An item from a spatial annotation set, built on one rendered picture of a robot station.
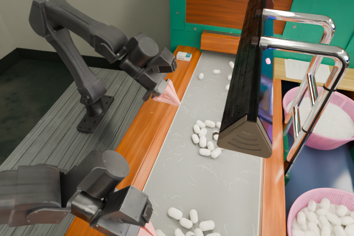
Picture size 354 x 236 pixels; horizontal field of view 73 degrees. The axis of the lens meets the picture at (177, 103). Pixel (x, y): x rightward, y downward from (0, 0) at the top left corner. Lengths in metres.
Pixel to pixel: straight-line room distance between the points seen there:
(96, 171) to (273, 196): 0.45
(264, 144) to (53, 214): 0.33
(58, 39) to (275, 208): 0.77
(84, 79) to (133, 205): 0.56
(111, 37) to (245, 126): 0.46
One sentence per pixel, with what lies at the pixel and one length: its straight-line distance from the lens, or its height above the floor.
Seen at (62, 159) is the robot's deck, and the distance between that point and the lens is 0.90.
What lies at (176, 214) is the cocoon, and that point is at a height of 0.76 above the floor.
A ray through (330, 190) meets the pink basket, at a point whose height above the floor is 0.77.
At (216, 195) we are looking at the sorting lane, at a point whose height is 0.74.
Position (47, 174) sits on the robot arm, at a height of 1.00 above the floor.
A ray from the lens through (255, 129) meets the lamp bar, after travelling 0.34.
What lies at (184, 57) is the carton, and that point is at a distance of 1.07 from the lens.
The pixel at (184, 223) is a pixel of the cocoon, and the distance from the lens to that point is 0.63.
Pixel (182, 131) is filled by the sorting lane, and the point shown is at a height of 0.74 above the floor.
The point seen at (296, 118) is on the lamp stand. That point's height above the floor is 0.85.
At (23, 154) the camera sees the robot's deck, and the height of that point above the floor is 0.67.
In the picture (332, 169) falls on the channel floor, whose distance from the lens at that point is 0.93.
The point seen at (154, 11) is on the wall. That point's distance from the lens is 2.04.
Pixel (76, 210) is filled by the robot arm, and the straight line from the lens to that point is 0.47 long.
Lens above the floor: 1.34
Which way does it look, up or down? 42 degrees down
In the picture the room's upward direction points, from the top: straight up
